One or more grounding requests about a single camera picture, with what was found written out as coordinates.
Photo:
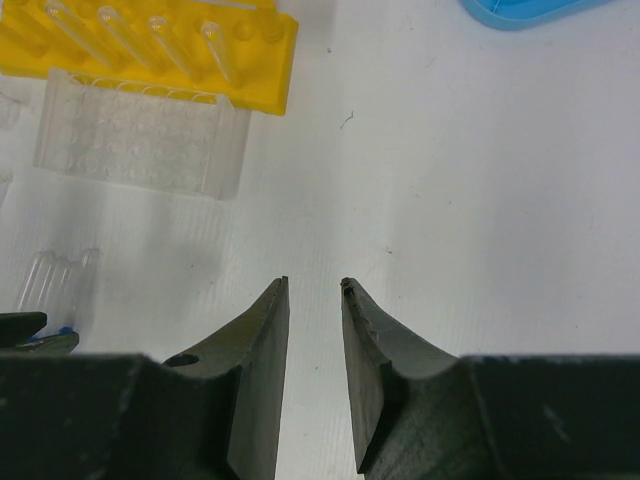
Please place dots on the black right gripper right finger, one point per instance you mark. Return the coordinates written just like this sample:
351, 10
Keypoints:
418, 412

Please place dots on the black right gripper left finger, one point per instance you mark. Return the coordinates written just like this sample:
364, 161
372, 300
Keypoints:
211, 411

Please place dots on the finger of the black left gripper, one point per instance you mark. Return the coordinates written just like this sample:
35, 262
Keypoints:
62, 343
18, 327

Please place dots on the clear test tube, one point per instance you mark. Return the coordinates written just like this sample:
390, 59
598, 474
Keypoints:
218, 48

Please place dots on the blue capped test tube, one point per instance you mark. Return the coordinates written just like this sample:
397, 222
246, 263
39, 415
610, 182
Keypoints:
77, 299

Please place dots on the clear plastic tube rack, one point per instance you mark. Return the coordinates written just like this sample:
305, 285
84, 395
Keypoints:
144, 135

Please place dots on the yellow test tube rack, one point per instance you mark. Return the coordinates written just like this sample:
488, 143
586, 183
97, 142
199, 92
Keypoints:
112, 39

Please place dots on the blue plastic bin lid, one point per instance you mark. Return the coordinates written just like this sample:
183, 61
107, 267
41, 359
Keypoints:
516, 15

